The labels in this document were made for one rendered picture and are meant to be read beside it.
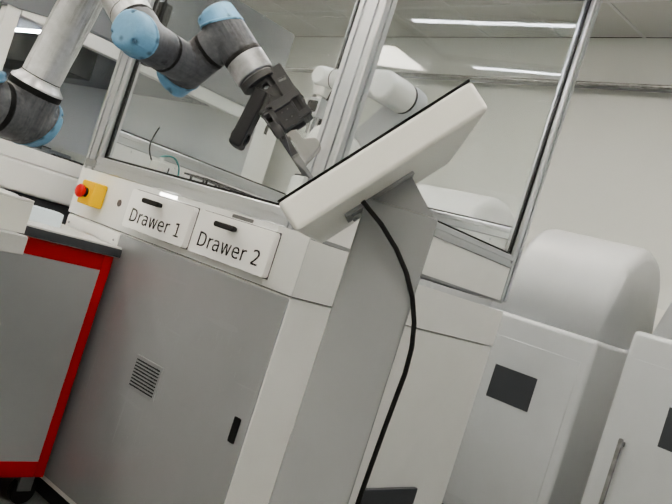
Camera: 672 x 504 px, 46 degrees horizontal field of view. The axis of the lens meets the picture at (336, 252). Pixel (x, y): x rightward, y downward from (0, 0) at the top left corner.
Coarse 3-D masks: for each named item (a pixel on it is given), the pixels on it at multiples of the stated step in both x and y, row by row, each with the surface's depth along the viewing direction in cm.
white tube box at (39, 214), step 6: (36, 210) 213; (42, 210) 214; (48, 210) 222; (30, 216) 213; (36, 216) 213; (42, 216) 214; (48, 216) 215; (54, 216) 216; (60, 216) 216; (42, 222) 214; (48, 222) 215; (54, 222) 216; (60, 222) 217
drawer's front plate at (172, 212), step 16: (144, 192) 217; (128, 208) 220; (144, 208) 215; (160, 208) 210; (176, 208) 206; (192, 208) 202; (128, 224) 218; (160, 224) 209; (192, 224) 202; (176, 240) 203
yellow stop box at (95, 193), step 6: (84, 180) 232; (90, 186) 230; (96, 186) 229; (102, 186) 230; (90, 192) 229; (96, 192) 229; (102, 192) 231; (78, 198) 232; (84, 198) 230; (90, 198) 228; (96, 198) 230; (102, 198) 231; (84, 204) 230; (90, 204) 229; (96, 204) 230
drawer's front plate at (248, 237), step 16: (208, 224) 196; (240, 224) 189; (192, 240) 199; (224, 240) 191; (240, 240) 188; (256, 240) 184; (272, 240) 181; (208, 256) 194; (224, 256) 190; (256, 256) 183; (272, 256) 181; (256, 272) 182
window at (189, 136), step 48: (192, 0) 228; (240, 0) 213; (288, 0) 200; (336, 0) 189; (288, 48) 197; (336, 48) 186; (144, 96) 233; (192, 96) 218; (240, 96) 205; (144, 144) 228; (192, 144) 213; (240, 192) 197; (288, 192) 186
